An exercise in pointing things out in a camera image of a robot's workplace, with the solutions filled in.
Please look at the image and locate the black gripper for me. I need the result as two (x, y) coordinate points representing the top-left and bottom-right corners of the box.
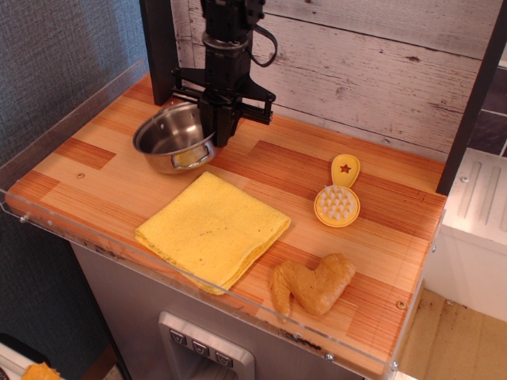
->
(173, 33), (276, 146)

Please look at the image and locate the stainless steel pot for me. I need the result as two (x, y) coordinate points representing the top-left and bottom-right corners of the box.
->
(132, 102), (221, 175)

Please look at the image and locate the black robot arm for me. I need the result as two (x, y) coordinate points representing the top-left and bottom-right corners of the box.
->
(173, 1), (278, 147)

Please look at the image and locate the yellow folded cloth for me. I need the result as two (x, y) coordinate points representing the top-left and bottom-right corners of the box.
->
(135, 172), (291, 295)

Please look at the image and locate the yellow scrub brush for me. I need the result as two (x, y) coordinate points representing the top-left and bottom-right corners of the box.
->
(314, 154), (360, 228)

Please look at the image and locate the plastic chicken wing toy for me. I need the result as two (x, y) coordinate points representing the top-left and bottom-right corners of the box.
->
(270, 253), (356, 317)

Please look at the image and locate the clear acrylic table guard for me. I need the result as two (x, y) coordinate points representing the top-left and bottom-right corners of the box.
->
(1, 61), (444, 379)

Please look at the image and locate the silver dispenser panel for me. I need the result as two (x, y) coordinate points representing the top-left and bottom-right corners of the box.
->
(158, 311), (256, 379)

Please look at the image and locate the white cabinet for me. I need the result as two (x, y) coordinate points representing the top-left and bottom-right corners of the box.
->
(423, 149), (506, 321)

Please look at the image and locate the orange object bottom left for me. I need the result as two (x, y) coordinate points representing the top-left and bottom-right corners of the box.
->
(21, 363), (62, 380)

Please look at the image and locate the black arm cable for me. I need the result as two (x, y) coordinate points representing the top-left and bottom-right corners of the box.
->
(247, 24), (279, 68)

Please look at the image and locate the dark left frame post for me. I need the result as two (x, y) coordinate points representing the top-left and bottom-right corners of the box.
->
(139, 0), (179, 105)

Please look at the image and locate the dark frame post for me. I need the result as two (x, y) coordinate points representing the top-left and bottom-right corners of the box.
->
(139, 0), (179, 105)
(436, 1), (506, 196)

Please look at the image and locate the dark right frame post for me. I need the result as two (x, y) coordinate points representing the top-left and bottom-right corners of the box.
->
(436, 1), (506, 196)

